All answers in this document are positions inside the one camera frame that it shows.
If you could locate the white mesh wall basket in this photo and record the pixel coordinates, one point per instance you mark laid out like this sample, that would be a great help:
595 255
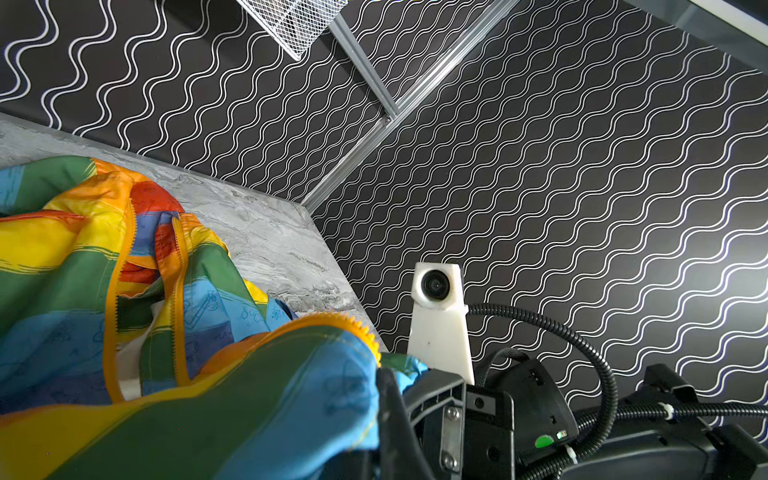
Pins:
293 24

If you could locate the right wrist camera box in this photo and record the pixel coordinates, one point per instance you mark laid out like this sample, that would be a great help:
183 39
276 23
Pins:
438 328

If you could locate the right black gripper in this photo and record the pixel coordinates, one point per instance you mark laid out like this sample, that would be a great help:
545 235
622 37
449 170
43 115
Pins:
494 428

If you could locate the rainbow striped jacket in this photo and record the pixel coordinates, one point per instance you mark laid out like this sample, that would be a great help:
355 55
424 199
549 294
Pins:
132 347

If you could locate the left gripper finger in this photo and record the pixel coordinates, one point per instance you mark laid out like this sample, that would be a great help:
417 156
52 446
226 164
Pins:
400 454

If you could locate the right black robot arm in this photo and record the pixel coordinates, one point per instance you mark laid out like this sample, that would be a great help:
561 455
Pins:
661 431

